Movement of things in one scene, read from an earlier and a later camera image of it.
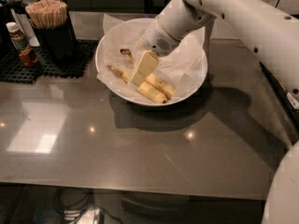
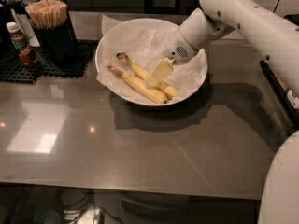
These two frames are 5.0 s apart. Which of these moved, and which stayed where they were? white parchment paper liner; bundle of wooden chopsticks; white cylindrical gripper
Moved: white cylindrical gripper
Stayed: white parchment paper liner; bundle of wooden chopsticks
